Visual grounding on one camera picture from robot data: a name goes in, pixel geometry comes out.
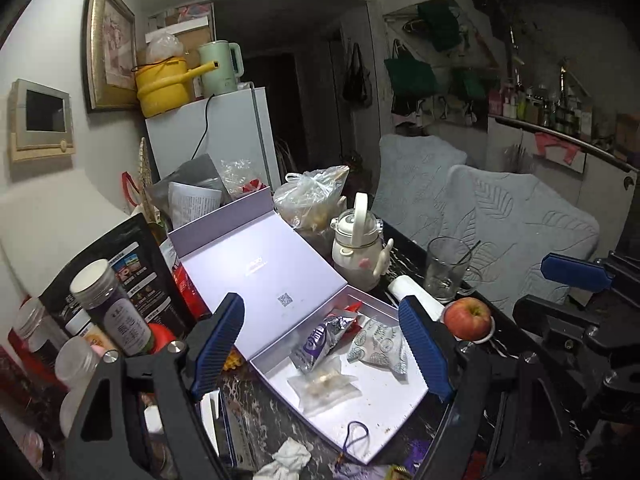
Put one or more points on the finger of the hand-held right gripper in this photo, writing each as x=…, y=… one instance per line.
x=575, y=271
x=550, y=317

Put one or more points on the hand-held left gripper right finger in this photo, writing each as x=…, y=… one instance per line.
x=425, y=350

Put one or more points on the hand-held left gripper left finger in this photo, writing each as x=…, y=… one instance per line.
x=220, y=340

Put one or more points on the white patterned packet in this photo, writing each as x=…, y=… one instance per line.
x=377, y=347

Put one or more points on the lavender gift box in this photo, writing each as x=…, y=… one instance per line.
x=250, y=260

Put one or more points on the purple snack packet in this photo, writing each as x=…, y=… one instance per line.
x=320, y=342

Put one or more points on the clear plastic packet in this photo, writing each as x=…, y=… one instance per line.
x=322, y=385

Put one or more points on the brown gold snack packet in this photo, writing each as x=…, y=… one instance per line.
x=400, y=474

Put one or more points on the yellow orange snack bag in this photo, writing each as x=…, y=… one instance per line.
x=232, y=360

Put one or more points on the red apple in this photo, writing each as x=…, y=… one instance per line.
x=467, y=317

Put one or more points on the red canister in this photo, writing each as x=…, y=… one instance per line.
x=160, y=337

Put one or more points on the metal bowl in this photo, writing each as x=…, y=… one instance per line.
x=487, y=335

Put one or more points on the white roll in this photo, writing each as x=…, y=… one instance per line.
x=405, y=287

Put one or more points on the large leaf pattern chair cushion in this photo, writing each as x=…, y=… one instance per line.
x=520, y=225

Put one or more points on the glass mug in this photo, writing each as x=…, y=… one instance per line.
x=445, y=270

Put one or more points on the blue white carton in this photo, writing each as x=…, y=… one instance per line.
x=220, y=425

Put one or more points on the white cabinet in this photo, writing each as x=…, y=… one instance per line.
x=600, y=170

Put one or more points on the black printed pouch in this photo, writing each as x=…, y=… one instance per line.
x=135, y=260

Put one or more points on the cluster of spice jars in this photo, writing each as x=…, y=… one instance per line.
x=107, y=305

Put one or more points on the white ceramic teapot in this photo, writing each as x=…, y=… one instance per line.
x=355, y=255

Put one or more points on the pink cloth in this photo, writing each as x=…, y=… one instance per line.
x=555, y=142

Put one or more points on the printed paper sheet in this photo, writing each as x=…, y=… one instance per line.
x=192, y=207

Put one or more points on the crumpled white tissue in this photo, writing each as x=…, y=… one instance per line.
x=287, y=457

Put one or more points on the brown cardboard box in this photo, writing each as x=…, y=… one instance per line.
x=627, y=132

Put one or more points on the crinkled clear bag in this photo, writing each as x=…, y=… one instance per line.
x=240, y=175

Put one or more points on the clear plastic food bag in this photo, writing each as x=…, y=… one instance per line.
x=310, y=200

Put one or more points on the grey plastic pouch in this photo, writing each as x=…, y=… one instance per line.
x=195, y=172

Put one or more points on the row of bottles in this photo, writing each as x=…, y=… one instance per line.
x=530, y=107

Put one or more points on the small leaf pattern chair cushion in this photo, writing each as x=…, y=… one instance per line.
x=415, y=180

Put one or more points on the gold leaf ornament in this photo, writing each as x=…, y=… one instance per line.
x=145, y=170

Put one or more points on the white refrigerator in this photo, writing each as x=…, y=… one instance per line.
x=230, y=130

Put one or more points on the small green tote bag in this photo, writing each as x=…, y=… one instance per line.
x=470, y=85

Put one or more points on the wide green tote bag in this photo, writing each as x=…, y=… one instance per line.
x=412, y=77

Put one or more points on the yellow pot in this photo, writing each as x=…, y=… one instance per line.
x=160, y=90

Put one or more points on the green electric kettle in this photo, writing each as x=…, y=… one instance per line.
x=217, y=70

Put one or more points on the black hanging bag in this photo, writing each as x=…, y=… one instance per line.
x=357, y=85

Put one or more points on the tall green tote bag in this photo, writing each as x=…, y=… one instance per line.
x=440, y=25

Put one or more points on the white plastic bag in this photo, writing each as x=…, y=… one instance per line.
x=162, y=47

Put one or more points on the stacked cardboard boxes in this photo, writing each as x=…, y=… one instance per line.
x=192, y=30

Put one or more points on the gold framed picture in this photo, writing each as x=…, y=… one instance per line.
x=110, y=45

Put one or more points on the wall intercom panel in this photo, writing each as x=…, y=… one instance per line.
x=42, y=120

